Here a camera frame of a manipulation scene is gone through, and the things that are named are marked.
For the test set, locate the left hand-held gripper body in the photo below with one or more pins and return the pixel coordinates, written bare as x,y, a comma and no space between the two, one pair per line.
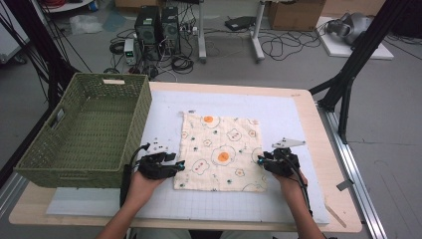
156,169

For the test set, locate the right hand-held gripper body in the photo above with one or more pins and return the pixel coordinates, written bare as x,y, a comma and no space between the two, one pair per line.
283,164

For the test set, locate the egg print cloth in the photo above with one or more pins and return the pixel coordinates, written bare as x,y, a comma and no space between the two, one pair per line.
225,172

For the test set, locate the person's left hand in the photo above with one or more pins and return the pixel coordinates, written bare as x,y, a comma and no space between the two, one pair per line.
141,187

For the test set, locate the person's right hand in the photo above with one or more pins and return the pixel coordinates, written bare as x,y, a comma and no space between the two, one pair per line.
293,186

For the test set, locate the white grid mat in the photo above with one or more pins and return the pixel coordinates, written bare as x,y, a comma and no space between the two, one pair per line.
232,103

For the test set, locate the green woven basket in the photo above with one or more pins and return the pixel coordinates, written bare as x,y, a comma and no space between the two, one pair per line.
93,132

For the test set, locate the wooden stick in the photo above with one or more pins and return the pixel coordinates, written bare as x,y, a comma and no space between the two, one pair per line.
335,215

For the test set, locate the white power supply unit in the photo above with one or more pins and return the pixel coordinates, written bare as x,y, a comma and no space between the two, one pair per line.
130,51

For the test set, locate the white desk leg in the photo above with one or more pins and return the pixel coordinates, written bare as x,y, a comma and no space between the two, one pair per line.
201,33
257,36

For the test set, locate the black computer tower green sticker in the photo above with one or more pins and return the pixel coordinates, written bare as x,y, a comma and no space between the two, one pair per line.
147,33

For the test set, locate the white floor board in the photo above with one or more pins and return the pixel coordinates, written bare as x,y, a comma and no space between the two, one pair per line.
338,49

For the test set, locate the black flat box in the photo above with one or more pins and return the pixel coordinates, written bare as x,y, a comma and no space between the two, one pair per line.
240,22

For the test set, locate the brown cardboard box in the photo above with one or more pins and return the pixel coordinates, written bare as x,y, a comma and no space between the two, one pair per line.
295,15

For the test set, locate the grey headset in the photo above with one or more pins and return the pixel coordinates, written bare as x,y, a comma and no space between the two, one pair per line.
351,26

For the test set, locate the clear plastic bag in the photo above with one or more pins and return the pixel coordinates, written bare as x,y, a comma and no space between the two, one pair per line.
85,25

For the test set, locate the grey metal bracket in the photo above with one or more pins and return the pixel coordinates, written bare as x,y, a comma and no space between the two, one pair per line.
345,185

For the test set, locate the aluminium rail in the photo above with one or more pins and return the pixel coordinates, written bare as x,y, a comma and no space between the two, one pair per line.
351,162

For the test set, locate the black frame stand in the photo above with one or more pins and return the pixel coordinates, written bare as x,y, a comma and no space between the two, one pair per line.
41,49
369,43

